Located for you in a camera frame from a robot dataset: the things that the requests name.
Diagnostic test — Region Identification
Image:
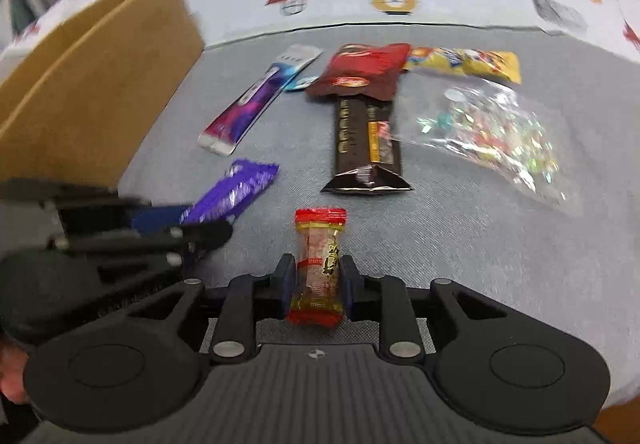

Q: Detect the person's left hand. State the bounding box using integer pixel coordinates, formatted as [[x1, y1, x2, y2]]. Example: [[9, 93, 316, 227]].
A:
[[0, 338, 32, 406]]

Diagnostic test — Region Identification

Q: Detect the clear bag of colourful candies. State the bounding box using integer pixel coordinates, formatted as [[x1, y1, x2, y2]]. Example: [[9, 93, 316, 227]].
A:
[[399, 78, 585, 219]]

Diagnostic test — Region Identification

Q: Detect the purple snack bar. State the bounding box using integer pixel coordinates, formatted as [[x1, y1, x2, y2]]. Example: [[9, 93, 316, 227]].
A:
[[180, 159, 280, 225]]

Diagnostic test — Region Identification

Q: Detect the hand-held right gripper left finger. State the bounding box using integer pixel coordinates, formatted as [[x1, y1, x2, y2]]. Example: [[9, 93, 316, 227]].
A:
[[120, 254, 298, 366]]

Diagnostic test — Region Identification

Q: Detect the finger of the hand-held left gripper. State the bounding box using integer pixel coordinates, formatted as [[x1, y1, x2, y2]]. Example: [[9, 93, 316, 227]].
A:
[[0, 178, 192, 239], [49, 220, 234, 277]]

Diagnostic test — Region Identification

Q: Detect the cardboard box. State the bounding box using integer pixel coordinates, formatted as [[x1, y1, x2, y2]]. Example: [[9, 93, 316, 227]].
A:
[[0, 0, 206, 191]]

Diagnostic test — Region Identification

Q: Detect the dark brown chocolate bar packet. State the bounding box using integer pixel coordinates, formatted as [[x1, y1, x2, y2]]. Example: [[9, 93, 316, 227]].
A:
[[319, 96, 415, 196]]

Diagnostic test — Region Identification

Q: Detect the red snack bag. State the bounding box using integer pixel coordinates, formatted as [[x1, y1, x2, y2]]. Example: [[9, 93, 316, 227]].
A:
[[305, 42, 412, 100]]

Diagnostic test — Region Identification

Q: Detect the clear red-ended snack packet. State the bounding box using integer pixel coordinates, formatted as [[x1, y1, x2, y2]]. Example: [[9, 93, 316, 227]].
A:
[[286, 207, 348, 327]]

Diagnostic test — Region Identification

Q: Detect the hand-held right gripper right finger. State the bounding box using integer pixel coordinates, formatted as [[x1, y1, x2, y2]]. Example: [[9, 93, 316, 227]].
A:
[[340, 256, 507, 366]]

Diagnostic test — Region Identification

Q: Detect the yellow snack packet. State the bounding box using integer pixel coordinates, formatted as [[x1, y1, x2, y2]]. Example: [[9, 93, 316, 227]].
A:
[[402, 47, 523, 85]]

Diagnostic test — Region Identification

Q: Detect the purple and white stick packet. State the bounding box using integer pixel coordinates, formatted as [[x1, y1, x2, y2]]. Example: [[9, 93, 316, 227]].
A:
[[197, 44, 324, 157]]

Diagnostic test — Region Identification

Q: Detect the small blue and white packet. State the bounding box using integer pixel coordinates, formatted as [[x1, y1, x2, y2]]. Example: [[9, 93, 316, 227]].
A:
[[284, 76, 321, 93]]

